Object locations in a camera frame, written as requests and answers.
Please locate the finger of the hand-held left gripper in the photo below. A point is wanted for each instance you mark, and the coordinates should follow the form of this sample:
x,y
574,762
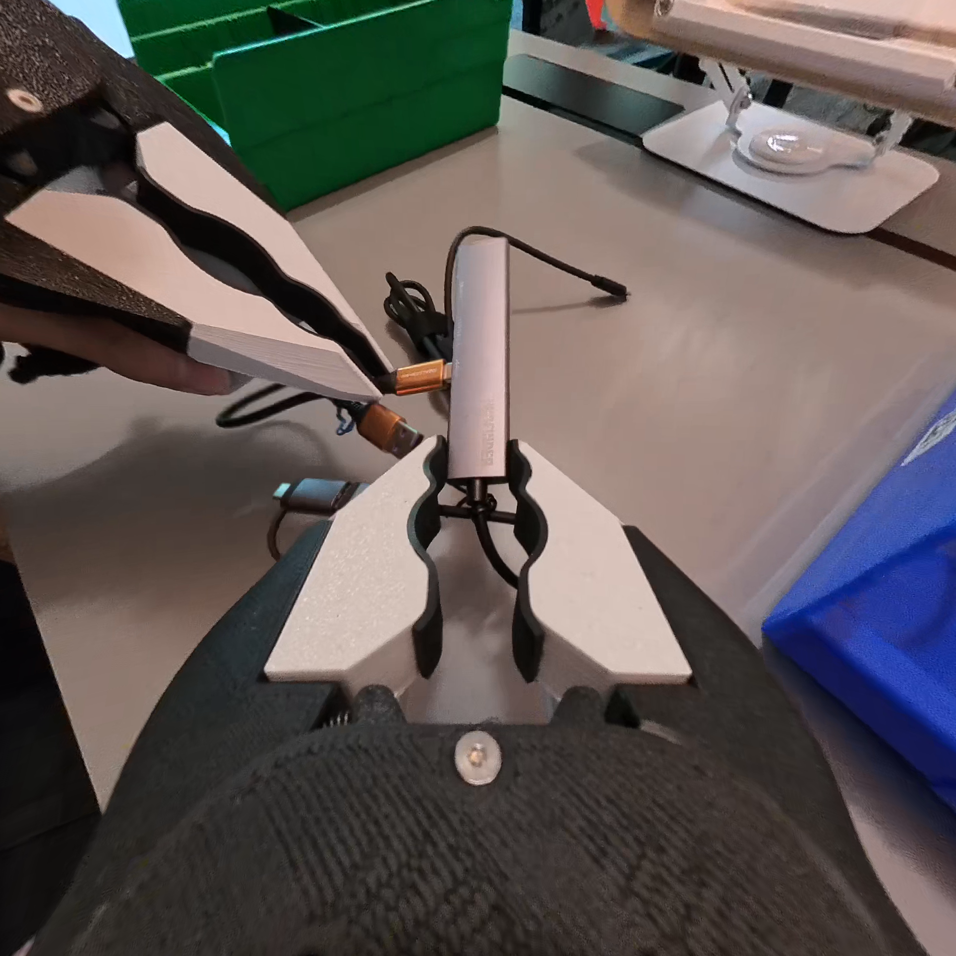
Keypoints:
x,y
246,224
149,261

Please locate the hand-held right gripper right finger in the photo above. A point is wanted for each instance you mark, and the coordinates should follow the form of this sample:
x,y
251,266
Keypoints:
x,y
605,597

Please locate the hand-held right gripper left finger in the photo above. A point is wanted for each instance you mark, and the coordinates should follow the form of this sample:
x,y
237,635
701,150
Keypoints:
x,y
351,597

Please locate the green plastic bin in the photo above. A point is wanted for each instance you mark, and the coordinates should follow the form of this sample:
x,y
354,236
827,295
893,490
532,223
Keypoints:
x,y
336,97

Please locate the grey metal USB hub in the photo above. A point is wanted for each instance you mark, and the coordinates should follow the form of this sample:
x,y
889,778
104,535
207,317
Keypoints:
x,y
482,358

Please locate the blue plastic bin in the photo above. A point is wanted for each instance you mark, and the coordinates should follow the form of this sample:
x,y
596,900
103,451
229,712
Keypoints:
x,y
881,597

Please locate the grey desk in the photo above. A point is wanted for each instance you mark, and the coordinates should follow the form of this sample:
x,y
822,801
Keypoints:
x,y
709,373

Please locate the person's left hand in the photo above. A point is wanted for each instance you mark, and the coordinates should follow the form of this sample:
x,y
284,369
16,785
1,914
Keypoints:
x,y
112,347

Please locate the person's black hoodie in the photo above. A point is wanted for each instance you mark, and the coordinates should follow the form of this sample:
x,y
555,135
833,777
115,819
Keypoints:
x,y
37,747

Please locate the orange traffic cone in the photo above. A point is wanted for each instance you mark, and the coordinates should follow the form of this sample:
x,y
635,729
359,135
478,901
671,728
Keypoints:
x,y
595,11

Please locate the wooden document stand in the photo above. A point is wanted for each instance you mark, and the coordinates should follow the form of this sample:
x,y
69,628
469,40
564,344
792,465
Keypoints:
x,y
806,164

